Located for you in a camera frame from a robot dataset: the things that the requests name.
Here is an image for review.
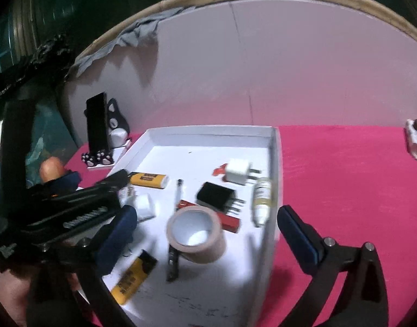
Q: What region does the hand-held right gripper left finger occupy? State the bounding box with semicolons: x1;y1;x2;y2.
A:
26;205;138;327

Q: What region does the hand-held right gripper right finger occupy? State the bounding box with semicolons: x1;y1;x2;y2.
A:
277;205;389;327

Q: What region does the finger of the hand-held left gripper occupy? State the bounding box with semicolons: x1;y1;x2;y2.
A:
94;169;129;191
42;171;82;195

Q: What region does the yellow lighter white end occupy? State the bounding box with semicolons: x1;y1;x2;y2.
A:
128;171;169;189

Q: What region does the yellow lighter black top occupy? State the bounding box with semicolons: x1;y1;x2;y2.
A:
111;249;158;305

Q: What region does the clear pen black grip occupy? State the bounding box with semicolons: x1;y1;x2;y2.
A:
166;178;183;283

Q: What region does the slim red box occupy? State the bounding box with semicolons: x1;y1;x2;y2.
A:
176;199;241;234

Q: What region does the brown tape roll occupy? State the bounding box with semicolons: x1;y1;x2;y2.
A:
167;205;227;264

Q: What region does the white wall charger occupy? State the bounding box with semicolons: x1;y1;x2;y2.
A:
225;158;262;186

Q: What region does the black wall charger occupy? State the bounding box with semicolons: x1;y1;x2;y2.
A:
195;181;246;216

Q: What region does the white cardboard tray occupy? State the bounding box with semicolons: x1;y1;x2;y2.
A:
72;125;283;327

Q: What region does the person's left hand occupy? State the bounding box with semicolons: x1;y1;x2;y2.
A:
0;157;66;326

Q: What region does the small white block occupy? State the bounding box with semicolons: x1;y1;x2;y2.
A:
134;193;157;220

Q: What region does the black white animal phone stand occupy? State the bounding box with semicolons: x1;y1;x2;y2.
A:
82;98;132;168

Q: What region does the small white bottle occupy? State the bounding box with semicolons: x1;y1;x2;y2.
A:
251;176;273;228

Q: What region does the black phone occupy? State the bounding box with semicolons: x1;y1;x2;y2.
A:
85;92;111;154

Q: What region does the grey cloth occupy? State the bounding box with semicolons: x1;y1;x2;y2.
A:
72;6;195;77

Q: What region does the white power adapter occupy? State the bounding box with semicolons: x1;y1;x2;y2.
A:
404;119;417;162

